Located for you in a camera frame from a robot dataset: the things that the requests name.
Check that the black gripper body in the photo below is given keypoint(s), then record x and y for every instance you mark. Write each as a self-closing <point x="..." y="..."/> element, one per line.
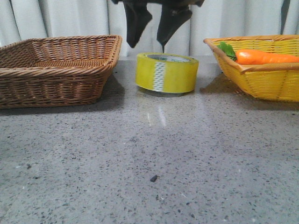
<point x="171" y="3"/>

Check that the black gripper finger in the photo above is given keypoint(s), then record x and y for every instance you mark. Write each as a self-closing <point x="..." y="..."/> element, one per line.
<point x="172" y="18"/>
<point x="137" y="17"/>

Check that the yellow tape roll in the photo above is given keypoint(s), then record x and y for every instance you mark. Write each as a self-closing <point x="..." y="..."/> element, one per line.
<point x="166" y="73"/>

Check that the orange toy carrot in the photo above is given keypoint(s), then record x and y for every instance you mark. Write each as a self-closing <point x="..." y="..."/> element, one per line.
<point x="255" y="57"/>

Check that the brown wicker basket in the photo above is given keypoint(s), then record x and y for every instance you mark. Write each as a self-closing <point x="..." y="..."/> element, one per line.
<point x="56" y="71"/>

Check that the yellow woven basket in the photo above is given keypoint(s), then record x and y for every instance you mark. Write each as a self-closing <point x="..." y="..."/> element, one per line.
<point x="279" y="82"/>

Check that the white curtain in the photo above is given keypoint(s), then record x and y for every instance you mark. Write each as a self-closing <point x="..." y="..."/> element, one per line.
<point x="25" y="19"/>

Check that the small black debris crumb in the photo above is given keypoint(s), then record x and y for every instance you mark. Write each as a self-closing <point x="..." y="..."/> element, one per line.
<point x="154" y="178"/>

